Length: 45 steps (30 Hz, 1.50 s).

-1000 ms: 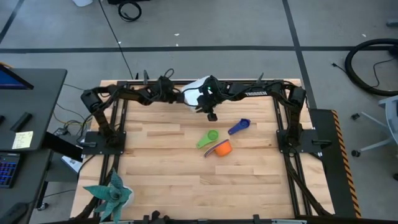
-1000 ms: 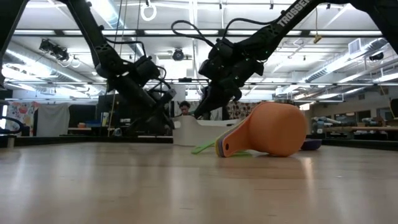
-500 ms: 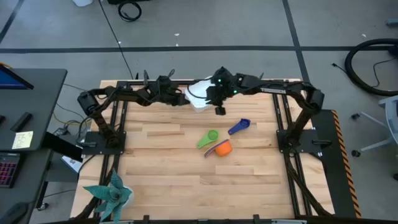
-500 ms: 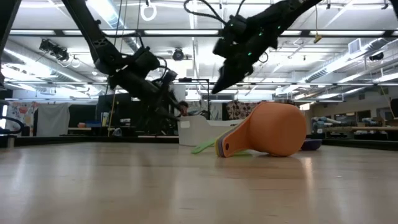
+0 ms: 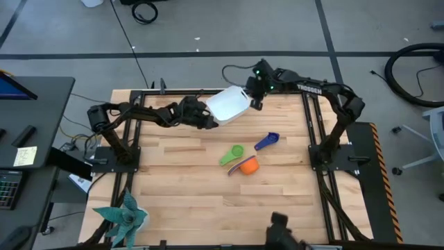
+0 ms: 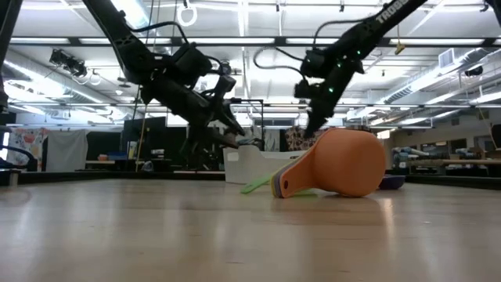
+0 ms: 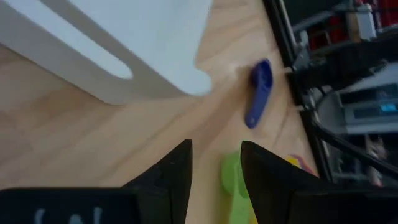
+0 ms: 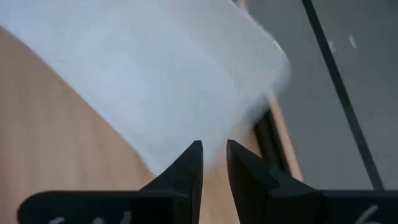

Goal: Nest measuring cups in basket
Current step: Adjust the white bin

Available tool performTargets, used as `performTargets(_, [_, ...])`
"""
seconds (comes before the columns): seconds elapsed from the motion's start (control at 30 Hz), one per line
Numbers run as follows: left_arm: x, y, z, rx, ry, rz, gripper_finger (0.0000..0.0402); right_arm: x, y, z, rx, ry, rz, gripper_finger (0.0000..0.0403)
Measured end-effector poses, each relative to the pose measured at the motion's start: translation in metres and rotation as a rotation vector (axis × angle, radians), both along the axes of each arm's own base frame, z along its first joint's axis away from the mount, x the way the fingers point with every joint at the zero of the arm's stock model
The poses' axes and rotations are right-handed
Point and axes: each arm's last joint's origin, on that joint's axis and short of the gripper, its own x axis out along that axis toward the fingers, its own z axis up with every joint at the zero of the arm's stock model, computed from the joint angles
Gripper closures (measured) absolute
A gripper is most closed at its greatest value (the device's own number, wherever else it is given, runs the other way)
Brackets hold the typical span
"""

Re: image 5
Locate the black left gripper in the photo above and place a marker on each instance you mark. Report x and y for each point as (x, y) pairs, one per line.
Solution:
(190, 111)

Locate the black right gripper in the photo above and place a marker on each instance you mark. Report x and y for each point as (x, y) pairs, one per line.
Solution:
(262, 80)

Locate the white plastic basket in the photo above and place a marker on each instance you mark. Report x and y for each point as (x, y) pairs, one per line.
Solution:
(227, 104)

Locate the dark blue measuring cup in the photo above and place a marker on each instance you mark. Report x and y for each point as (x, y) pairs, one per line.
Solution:
(273, 137)

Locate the green measuring cup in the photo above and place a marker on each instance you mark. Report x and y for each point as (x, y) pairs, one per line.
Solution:
(237, 151)

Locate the teal measuring cup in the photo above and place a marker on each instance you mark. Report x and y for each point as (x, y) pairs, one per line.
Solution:
(237, 166)

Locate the orange measuring cup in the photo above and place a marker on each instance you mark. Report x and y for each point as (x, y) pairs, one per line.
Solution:
(249, 167)

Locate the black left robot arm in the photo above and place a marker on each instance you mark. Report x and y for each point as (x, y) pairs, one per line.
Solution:
(145, 112)

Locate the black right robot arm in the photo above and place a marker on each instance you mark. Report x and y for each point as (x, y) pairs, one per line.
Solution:
(341, 114)

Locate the white plant pot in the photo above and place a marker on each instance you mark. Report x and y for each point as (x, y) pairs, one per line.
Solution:
(145, 222)

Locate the teal artificial plant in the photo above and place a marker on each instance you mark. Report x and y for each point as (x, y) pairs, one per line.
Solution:
(126, 218)

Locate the white paper booklet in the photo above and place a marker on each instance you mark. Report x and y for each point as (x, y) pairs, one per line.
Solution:
(79, 182)

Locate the black flat panel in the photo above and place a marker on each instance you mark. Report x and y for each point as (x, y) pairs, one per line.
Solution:
(69, 163)

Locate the black platform hazard stripe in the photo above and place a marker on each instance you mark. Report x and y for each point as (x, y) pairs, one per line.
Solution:
(371, 194)

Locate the black desk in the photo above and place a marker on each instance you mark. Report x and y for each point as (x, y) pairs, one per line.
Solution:
(41, 111)
(34, 194)

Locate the white bucket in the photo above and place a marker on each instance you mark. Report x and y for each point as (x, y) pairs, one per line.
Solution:
(92, 2)

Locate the grey office chair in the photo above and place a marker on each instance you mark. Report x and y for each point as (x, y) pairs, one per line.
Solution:
(437, 128)

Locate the black bar on desk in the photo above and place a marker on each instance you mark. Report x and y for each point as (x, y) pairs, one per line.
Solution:
(24, 136)

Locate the yellow sticky note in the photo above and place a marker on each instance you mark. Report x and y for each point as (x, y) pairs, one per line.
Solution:
(25, 156)

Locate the black lower desk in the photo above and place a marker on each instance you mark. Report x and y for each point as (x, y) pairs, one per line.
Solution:
(34, 194)

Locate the laptop screen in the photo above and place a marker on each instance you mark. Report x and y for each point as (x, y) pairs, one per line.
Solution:
(14, 91)

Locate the backlit keyboard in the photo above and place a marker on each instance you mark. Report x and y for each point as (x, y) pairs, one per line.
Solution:
(8, 189)

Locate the black computer mouse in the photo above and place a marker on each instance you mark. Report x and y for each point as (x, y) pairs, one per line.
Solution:
(15, 239)

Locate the black metal table frame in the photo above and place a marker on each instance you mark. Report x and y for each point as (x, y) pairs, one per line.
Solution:
(184, 92)

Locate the black clamp post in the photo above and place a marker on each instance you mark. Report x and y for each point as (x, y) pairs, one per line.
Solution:
(162, 86)

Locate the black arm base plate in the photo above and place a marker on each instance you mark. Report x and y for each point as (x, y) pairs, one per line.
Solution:
(348, 152)
(98, 157)

